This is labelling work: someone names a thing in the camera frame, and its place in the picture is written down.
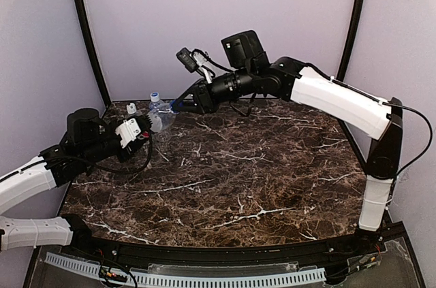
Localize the clear bottle white cap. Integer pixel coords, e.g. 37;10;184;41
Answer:
123;102;142;123

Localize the black front table rail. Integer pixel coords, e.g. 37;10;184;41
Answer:
61;235;384;268

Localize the white slotted cable duct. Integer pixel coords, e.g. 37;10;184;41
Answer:
44;252;326;287

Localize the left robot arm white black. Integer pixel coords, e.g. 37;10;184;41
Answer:
1;108;162;251

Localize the Pepsi bottle blue label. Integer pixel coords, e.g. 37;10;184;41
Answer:
147;102;176;133

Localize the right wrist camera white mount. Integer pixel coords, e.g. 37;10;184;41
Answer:
176;48;216;84

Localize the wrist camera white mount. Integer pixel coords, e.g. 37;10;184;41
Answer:
115;116;145;148
176;48;216;84

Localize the black frame post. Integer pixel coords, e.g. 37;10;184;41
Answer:
337;0;364;82
74;0;112;108

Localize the Pocari Sweat bottle blue label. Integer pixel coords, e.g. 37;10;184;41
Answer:
148;91;173;142

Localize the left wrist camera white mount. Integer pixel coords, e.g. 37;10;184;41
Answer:
115;116;145;148

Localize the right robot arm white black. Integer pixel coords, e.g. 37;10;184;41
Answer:
172;30;405;231

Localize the right black frame post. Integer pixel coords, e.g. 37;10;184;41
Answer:
337;0;364;82

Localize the left black frame post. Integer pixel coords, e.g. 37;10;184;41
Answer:
74;0;112;108

